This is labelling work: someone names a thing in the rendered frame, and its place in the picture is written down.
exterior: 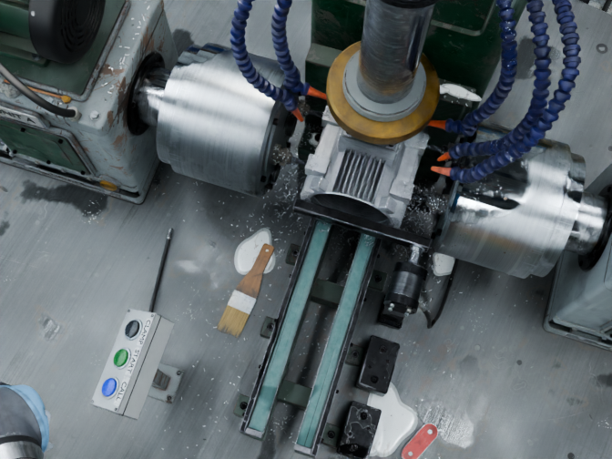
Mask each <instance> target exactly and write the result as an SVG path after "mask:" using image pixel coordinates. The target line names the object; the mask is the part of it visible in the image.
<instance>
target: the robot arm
mask: <svg viewBox="0 0 612 459"><path fill-rule="evenodd" d="M50 417H51V415H50V412H49V411H48V410H45V406H44V404H43V401H42V399H41V397H40V396H39V394H38V393H37V392H36V391H35V390H34V389H33V388H32V387H30V386H27V385H13V386H12V385H9V384H6V383H4V382H0V459H44V452H45V451H47V450H50V449H52V448H53V446H54V445H53V444H51V443H49V442H48V441H49V422H50Z"/></svg>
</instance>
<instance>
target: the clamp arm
mask: <svg viewBox="0 0 612 459"><path fill-rule="evenodd" d="M293 212H295V213H298V214H301V215H303V216H307V217H310V218H313V219H318V220H321V221H324V222H328V223H331V224H333V225H337V226H340V227H343V228H346V229H349V230H354V231H358V232H360V233H363V234H366V235H370V236H373V237H375V238H379V239H382V240H387V241H390V242H393V243H396V244H399V245H403V246H405V247H408V248H411V250H414V249H415V247H414V246H416V247H417V249H416V250H417V251H420V250H421V248H422V250H421V253H423V252H427V251H428V250H429V248H430V245H431V242H432V239H430V238H427V237H425V236H421V235H418V234H415V233H411V232H409V231H406V230H403V229H397V228H395V227H394V225H393V224H391V223H387V225H385V224H382V223H379V222H376V221H372V220H369V219H365V218H361V217H358V216H355V215H352V214H349V213H346V212H342V211H339V210H337V209H331V208H328V207H325V206H322V205H319V204H316V203H312V202H311V199H305V200H303V199H298V198H296V199H295V201H294V204H293Z"/></svg>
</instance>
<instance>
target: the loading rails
mask: <svg viewBox="0 0 612 459"><path fill-rule="evenodd" d="M317 221H318V222H317ZM316 222H317V223H316ZM322 222H324V221H321V220H318V219H313V218H311V220H310V223H309V226H308V228H307V231H304V233H303V235H304V236H305V237H304V240H303V243H302V245H301V246H299V245H295V244H291V245H290V247H289V250H288V253H287V256H286V259H285V262H286V263H288V264H290V265H293V266H294V269H293V272H292V274H290V276H289V278H291V279H290V282H289V285H288V288H287V290H286V293H285V296H284V299H283V302H282V305H281V307H280V312H279V315H278V318H277V319H273V318H271V317H268V316H266V317H265V320H264V323H263V325H262V328H261V331H260V336H261V337H264V338H267V339H270V341H269V344H268V347H267V350H266V352H265V355H264V358H263V361H262V364H261V365H259V369H260V371H259V374H258V377H257V380H256V382H255V385H254V387H253V390H252V393H251V396H250V397H249V396H247V395H244V394H239V397H238V400H237V401H236V404H235V407H234V410H233V413H234V414H235V415H237V416H240V417H243V420H242V423H241V426H240V432H242V433H243V434H245V435H247V436H250V437H252V438H255V439H258V440H261V441H263V442H264V441H265V439H266V435H267V432H268V430H269V427H270V422H271V419H272V416H273V414H274V411H275V408H276V405H277V402H278V401H279V402H281V403H286V404H288V405H291V406H294V407H297V408H300V409H303V410H306V412H305V414H304V417H303V420H302V423H301V429H300V431H299V434H298V437H297V441H296V444H295V445H294V452H296V453H299V454H304V455H307V456H310V454H311V457H312V458H315V457H316V455H317V453H318V450H319V446H320V444H325V445H328V446H330V447H333V448H336V447H337V444H338V442H339V438H340V435H341V432H342V428H341V427H340V426H338V425H335V424H332V423H327V420H328V416H329V413H330V410H331V407H332V402H333V399H334V395H335V394H336V393H337V394H338V392H339V390H337V386H338V383H339V380H340V378H341V374H342V369H343V365H344V364H345V363H346V364H349V365H351V366H354V367H357V368H360V367H361V365H362V359H363V355H364V353H365V350H366V349H365V348H364V347H362V346H359V345H356V344H353V343H351V341H352V336H353V333H354V330H355V327H356V323H357V321H358V318H359V314H360V311H361V308H362V303H363V302H364V301H366V300H367V298H364V297H365V293H366V291H367V289H370V290H373V291H378V292H383V288H384V285H385V282H386V279H387V276H388V273H387V272H383V271H380V270H376V269H374V268H373V267H374V263H375V261H376V258H380V254H378V251H379V248H380V246H381V242H382V239H379V238H377V239H376V238H375V237H373V236H370V235H369V236H368V237H367V239H366V234H363V233H362V234H361V237H360V240H359V243H358V246H357V249H356V251H355V255H354V258H353V261H352V265H351V268H350V272H349V275H348V278H347V281H346V283H345V287H344V286H342V285H339V284H336V283H333V282H329V281H326V280H322V279H319V278H318V277H319V274H320V271H321V266H322V263H323V260H324V257H325V254H326V251H327V249H328V246H329V243H330V240H331V237H332V233H333V230H334V227H335V225H333V224H331V223H328V222H325V223H327V224H326V225H324V224H323V223H322ZM318 223H319V224H318ZM328 228H329V229H328ZM322 230H325V231H323V232H321V231H322ZM328 230H329V232H328ZM364 235H365V236H364ZM371 237H372V239H371ZM368 239H369V240H368ZM375 240H376V242H375ZM365 241H367V242H369V243H367V242H365ZM372 242H373V243H372ZM370 243H372V244H371V245H369V244H370ZM374 243H375V245H374ZM366 244H367V245H368V246H366ZM373 245H374V247H373ZM372 249H373V250H372ZM371 255H372V256H371ZM370 258H371V259H370ZM369 261H370V263H369ZM368 263H369V266H368ZM367 267H368V269H367ZM366 270H367V271H366ZM365 272H366V275H365ZM364 275H365V278H364ZM363 279H364V280H363ZM362 282H363V283H362ZM361 288H362V289H361ZM360 291H361V292H360ZM359 293H360V295H359ZM358 296H359V299H358ZM357 300H358V301H357ZM310 301H314V302H317V303H319V304H323V305H326V306H329V307H332V308H334V309H337V312H336V316H335V319H334V322H333V325H332V327H331V333H330V336H329V339H328V341H327V344H326V348H325V351H324V354H323V356H322V359H321V365H320V368H319V370H318V373H317V376H316V380H315V383H314V385H313V388H311V387H308V386H305V385H302V384H299V383H295V382H291V381H288V380H285V377H286V374H287V371H288V369H289V366H290V363H291V358H292V355H293V353H294V349H295V346H296V343H297V340H298V338H299V335H300V332H301V327H302V324H303V322H304V319H305V316H306V313H307V310H308V307H309V304H310ZM356 302H357V304H356ZM355 305H356V308H355ZM354 308H355V310H354ZM353 312H354V313H353ZM352 315H353V316H352ZM351 320H352V322H351ZM350 324H351V325H350ZM349 326H350V328H349ZM348 329H349V331H348ZM347 332H348V334H347ZM346 335H347V337H346ZM345 338H346V340H345ZM344 341H345V343H344ZM343 344H344V346H343ZM342 347H343V348H342ZM341 353H342V355H341ZM340 356H341V358H340ZM339 359H340V360H339ZM338 362H339V364H338ZM337 364H338V367H337ZM336 368H337V370H336ZM335 371H336V372H335ZM334 374H335V376H334ZM333 376H334V379H333ZM332 380H333V381H332ZM330 388H331V390H330ZM329 392H330V393H329ZM328 394H329V396H328ZM327 397H328V400H327ZM326 400H327V402H326ZM325 404H326V405H325ZM324 406H325V409H324ZM323 409H324V411H323ZM322 413H323V414H322ZM321 416H322V417H321ZM320 421H321V423H320ZM319 425H320V426H319ZM318 427H319V429H318ZM317 430H318V432H317ZM316 433H317V435H316ZM315 436H316V438H315ZM314 439H315V441H314ZM313 442H314V444H313ZM312 445H313V447H312Z"/></svg>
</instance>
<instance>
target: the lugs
mask: <svg viewBox="0 0 612 459"><path fill-rule="evenodd" d="M328 185H329V181H328V180H327V179H325V178H323V177H318V178H313V179H312V181H311V185H310V189H311V190H313V191H314V192H316V193H325V192H326V190H327V188H328ZM396 206H397V202H396V201H394V200H393V199H391V198H390V197H384V198H381V200H380V203H379V206H378V209H379V210H381V211H382V212H383V213H385V214H394V212H395V210H396Z"/></svg>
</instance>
